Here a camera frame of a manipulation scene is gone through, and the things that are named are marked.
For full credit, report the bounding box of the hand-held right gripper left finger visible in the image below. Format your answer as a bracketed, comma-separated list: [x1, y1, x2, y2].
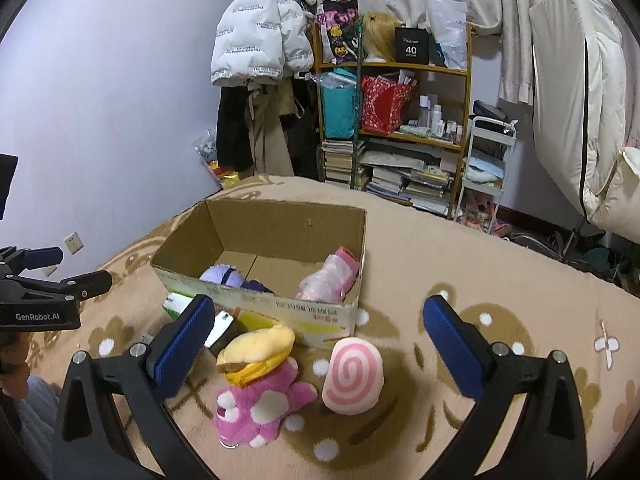
[52, 294, 216, 480]

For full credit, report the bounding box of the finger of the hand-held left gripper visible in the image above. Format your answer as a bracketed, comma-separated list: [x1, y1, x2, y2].
[20, 270, 113, 302]
[0, 246, 64, 281]

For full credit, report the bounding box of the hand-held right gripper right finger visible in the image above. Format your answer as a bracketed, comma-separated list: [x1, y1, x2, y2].
[422, 294, 588, 480]

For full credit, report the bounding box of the yellow plush toy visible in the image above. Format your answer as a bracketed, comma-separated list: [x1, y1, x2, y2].
[216, 324, 296, 388]

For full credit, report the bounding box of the pink swirl plush cushion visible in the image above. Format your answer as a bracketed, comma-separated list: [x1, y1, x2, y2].
[321, 337, 385, 416]

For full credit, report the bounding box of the pink white plush toy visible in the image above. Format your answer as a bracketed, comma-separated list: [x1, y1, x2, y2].
[212, 360, 318, 448]

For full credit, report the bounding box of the cardboard box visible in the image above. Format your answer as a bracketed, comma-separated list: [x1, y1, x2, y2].
[150, 198, 368, 351]

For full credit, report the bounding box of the person's left forearm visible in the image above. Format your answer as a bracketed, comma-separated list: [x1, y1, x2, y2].
[0, 362, 58, 480]

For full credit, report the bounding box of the purple plush toy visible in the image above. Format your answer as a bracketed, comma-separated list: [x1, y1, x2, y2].
[199, 264, 275, 295]

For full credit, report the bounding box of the light pink plush toy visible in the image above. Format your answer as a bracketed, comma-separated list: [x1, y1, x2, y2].
[296, 246, 362, 303]

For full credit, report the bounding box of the pile of colourful plastic bags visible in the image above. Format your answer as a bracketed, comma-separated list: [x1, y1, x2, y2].
[194, 130, 243, 191]

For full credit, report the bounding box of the pile of books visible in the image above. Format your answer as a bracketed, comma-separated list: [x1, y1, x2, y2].
[320, 137, 463, 216]

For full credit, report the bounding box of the light blue cloth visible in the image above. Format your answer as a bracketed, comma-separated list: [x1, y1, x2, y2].
[464, 155, 506, 183]

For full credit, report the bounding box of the black coat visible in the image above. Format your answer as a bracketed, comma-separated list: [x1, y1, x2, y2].
[216, 85, 256, 173]

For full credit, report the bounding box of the white trolley cart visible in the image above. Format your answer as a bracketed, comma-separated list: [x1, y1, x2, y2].
[452, 115, 518, 238]

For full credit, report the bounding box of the cluster of cosmetic bottles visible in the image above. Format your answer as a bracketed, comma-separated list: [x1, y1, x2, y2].
[417, 94, 466, 143]

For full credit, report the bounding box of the beige coat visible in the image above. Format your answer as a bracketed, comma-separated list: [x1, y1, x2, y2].
[245, 80, 298, 178]

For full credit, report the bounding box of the dark hanging garment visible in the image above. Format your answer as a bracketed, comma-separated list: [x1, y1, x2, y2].
[290, 75, 322, 181]

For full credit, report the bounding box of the red patterned bag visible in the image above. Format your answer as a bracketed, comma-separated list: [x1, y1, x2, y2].
[360, 75, 418, 135]

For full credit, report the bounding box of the teal bag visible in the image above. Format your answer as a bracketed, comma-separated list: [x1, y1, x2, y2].
[319, 67, 360, 141]

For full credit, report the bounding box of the wooden shelf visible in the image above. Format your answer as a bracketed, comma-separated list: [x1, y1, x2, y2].
[311, 22, 473, 221]

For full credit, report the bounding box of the white softbox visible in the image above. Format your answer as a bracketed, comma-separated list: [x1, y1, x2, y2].
[527, 0, 640, 246]

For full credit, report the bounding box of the black box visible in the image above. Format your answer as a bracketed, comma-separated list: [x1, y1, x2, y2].
[394, 26, 432, 66]

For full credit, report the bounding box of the white puffer jacket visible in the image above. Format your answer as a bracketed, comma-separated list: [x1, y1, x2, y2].
[210, 0, 316, 87]

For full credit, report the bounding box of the white plastic bag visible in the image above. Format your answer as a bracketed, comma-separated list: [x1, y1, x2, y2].
[426, 0, 471, 71]

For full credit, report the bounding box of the blonde wig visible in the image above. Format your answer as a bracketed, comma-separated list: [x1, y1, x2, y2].
[361, 11, 405, 63]

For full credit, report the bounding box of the black printed tote bag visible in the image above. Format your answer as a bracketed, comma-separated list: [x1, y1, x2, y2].
[316, 0, 362, 66]

